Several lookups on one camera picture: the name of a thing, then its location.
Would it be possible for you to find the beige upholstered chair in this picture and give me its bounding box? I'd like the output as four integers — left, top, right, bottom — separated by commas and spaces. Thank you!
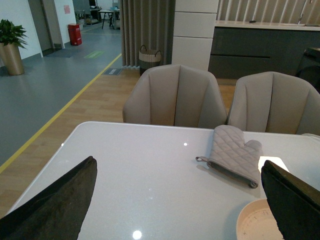
122, 64, 227, 129
227, 71, 320, 135

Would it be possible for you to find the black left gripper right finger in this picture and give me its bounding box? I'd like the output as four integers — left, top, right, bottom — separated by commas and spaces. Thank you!
261, 160, 320, 240

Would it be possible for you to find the white pillar cabinet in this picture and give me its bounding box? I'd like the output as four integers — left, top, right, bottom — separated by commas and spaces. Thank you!
171, 0, 219, 71

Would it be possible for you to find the round beige plate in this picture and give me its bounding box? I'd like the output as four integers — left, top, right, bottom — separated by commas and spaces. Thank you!
236, 199, 284, 240

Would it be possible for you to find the distant table with legs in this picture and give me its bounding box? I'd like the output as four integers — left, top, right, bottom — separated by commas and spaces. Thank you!
98, 9, 120, 29

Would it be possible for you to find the potted green plant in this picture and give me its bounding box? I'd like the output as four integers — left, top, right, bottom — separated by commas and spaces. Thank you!
0, 19, 27, 76

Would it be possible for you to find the dark grey counter cabinet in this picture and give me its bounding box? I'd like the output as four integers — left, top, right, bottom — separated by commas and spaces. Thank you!
208, 26, 320, 79

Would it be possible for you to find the white folded cloth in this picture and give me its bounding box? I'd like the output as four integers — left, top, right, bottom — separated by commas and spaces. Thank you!
302, 133, 320, 139

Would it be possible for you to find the grey quilted oven mitt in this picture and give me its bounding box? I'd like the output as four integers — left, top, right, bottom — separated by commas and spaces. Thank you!
195, 125, 263, 189

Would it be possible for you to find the left beige upholstered chair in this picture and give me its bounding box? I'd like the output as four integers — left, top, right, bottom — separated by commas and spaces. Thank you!
122, 64, 227, 129

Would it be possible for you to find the grey pleated curtain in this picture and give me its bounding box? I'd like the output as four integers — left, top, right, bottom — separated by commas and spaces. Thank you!
118, 0, 176, 67

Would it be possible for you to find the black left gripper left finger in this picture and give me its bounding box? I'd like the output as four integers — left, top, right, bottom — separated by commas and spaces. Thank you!
0, 156, 97, 240

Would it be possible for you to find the woven basket with handles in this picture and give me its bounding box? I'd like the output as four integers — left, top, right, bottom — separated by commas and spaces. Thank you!
138, 44, 162, 76

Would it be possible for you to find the right beige upholstered chair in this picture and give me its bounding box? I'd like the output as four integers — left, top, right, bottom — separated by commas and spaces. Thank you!
227, 71, 320, 135

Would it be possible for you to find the red cabinet box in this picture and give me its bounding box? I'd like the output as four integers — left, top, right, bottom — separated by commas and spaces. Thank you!
67, 23, 82, 46

